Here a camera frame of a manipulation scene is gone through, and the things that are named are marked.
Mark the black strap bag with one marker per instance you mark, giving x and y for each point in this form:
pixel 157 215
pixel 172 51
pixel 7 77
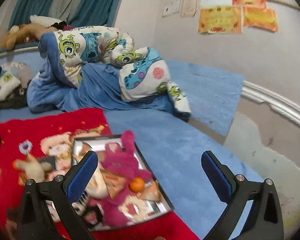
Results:
pixel 16 99

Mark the magenta plush toy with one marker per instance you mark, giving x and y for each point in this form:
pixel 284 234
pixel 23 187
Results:
pixel 119 159

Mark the cream plush dog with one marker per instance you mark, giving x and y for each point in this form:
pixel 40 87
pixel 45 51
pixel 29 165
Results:
pixel 96 187

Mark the black tray box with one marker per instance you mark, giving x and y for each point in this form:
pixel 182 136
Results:
pixel 93 216

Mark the teal curtain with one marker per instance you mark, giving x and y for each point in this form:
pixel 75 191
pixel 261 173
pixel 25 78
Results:
pixel 75 13

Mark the beige plush keychain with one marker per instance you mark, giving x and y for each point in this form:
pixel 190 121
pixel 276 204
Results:
pixel 33 169

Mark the orange wall certificate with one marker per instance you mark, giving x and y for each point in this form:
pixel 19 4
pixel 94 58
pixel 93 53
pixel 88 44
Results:
pixel 221 20

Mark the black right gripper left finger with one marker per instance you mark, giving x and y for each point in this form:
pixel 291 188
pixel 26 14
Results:
pixel 35 221

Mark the red teddy bear blanket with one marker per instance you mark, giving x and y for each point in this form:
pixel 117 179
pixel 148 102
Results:
pixel 14 132

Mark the white fuzzy hair clip band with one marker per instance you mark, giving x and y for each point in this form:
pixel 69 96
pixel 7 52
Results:
pixel 83 203

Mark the orange tangerine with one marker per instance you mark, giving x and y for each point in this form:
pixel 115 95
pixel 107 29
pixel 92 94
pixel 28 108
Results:
pixel 137 185

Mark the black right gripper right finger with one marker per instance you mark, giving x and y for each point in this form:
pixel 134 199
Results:
pixel 265 216

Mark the blue bed sheet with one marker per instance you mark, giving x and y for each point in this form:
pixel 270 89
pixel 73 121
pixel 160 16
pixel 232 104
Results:
pixel 173 150

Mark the brown plush dog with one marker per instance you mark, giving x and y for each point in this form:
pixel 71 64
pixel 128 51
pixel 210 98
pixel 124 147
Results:
pixel 25 33

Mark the blue monster print quilt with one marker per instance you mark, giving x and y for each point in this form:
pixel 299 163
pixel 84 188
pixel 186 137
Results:
pixel 97 66

